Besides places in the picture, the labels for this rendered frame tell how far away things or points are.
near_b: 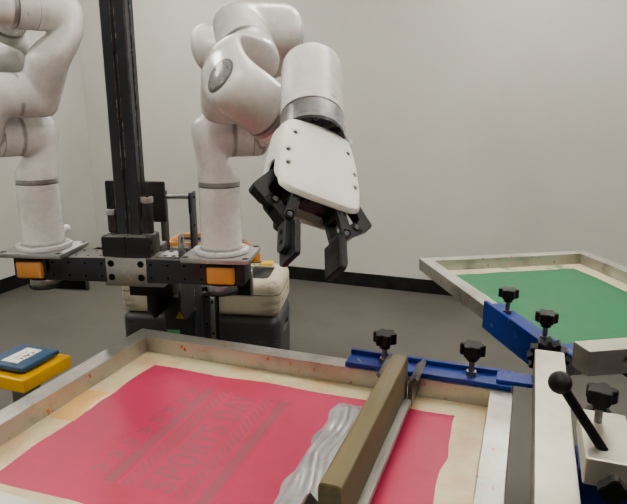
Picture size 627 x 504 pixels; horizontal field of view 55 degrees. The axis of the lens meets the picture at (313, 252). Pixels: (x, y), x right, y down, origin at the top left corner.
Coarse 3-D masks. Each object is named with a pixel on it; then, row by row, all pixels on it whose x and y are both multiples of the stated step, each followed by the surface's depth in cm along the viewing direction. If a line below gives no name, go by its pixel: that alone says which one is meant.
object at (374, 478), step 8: (408, 400) 100; (400, 408) 97; (408, 408) 98; (400, 416) 95; (392, 424) 92; (400, 424) 92; (392, 432) 90; (392, 440) 88; (384, 448) 86; (392, 448) 87; (384, 456) 84; (376, 464) 82; (384, 464) 82; (376, 472) 80; (368, 480) 79; (376, 480) 79; (368, 488) 77; (376, 488) 78; (360, 496) 76; (368, 496) 76
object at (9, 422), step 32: (128, 352) 123; (160, 352) 128; (192, 352) 125; (224, 352) 122; (256, 352) 120; (288, 352) 120; (64, 384) 106; (352, 384) 114; (448, 384) 107; (0, 416) 96; (32, 416) 99; (480, 480) 80
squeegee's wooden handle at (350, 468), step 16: (384, 368) 97; (400, 368) 97; (384, 384) 91; (400, 384) 96; (368, 400) 86; (384, 400) 87; (400, 400) 98; (368, 416) 82; (384, 416) 86; (352, 432) 78; (368, 432) 78; (384, 432) 87; (352, 448) 74; (368, 448) 78; (336, 464) 71; (352, 464) 72; (368, 464) 79; (336, 480) 68; (352, 480) 71; (320, 496) 68; (336, 496) 67; (352, 496) 72
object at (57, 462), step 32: (96, 416) 102; (32, 448) 93; (64, 448) 93; (96, 448) 93; (0, 480) 85; (32, 480) 85; (64, 480) 85; (96, 480) 85; (256, 480) 85; (384, 480) 85
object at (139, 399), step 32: (128, 384) 114; (160, 384) 114; (192, 384) 114; (224, 384) 114; (256, 384) 114; (128, 416) 102; (288, 416) 102; (320, 416) 102; (416, 416) 102; (448, 416) 102; (288, 448) 93; (416, 448) 93; (416, 480) 85
